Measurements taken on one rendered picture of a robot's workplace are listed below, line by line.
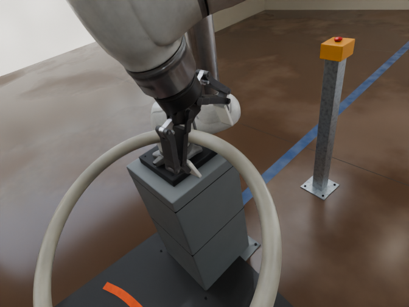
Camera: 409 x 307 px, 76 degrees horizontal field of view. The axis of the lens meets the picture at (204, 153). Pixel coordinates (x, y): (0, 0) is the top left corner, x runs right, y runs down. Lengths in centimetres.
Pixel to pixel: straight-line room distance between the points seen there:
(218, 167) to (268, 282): 82
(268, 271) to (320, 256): 143
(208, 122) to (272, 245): 75
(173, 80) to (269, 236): 27
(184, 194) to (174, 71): 81
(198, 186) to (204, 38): 59
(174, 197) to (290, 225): 105
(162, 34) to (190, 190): 88
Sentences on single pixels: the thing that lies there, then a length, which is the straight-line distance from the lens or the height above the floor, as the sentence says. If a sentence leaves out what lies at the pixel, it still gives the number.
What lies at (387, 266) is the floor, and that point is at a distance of 191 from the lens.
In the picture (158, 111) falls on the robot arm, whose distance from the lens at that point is 109.
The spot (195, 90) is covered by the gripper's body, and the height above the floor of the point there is 142.
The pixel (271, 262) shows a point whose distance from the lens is 43.
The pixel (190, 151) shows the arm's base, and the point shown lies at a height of 86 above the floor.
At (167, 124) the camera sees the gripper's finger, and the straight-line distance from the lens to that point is 43.
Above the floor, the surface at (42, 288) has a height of 113.
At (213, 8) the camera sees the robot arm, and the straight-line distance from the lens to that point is 33.
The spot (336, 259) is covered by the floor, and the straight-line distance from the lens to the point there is 186.
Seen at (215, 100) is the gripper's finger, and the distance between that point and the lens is 50.
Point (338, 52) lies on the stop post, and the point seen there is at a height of 105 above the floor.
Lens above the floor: 158
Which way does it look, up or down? 38 degrees down
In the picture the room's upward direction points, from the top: 13 degrees counter-clockwise
